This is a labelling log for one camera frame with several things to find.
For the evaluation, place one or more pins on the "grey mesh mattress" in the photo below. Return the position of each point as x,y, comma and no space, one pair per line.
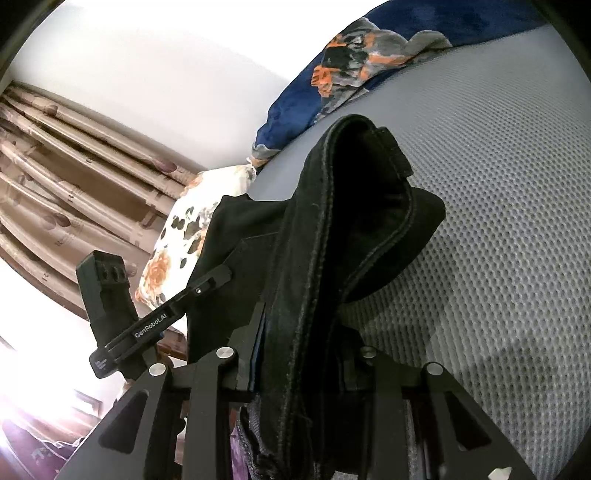
508,207

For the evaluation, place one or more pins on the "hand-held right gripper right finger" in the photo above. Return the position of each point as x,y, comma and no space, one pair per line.
383,383

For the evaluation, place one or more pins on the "beige patterned curtain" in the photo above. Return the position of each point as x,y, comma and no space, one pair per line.
69,161

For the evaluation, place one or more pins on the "blue floral blanket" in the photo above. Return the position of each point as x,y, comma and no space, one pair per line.
295,106

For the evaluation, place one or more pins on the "wooden bed frame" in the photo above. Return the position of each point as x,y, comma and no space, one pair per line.
173,344

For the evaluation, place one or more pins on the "person's purple patterned garment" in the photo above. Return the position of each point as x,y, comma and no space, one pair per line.
241,443

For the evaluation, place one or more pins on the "white floral pillow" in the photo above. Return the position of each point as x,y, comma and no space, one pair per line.
184,221

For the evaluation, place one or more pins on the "black pants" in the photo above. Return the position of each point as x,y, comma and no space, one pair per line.
360,207

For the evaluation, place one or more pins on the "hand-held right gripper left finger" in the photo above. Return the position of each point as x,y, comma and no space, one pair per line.
256,355

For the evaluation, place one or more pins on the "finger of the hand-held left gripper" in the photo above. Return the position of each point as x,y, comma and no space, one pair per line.
207,282

